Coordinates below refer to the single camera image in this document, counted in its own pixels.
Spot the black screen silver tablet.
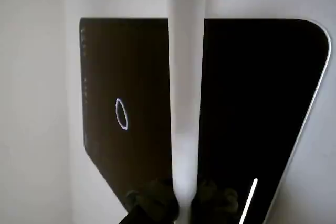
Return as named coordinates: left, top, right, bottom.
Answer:
left=78, top=17, right=332, bottom=224

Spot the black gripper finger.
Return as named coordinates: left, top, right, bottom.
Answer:
left=118, top=178, right=181, bottom=224
left=190, top=179, right=239, bottom=224

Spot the white stylus pencil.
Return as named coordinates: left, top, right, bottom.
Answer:
left=165, top=0, right=205, bottom=224

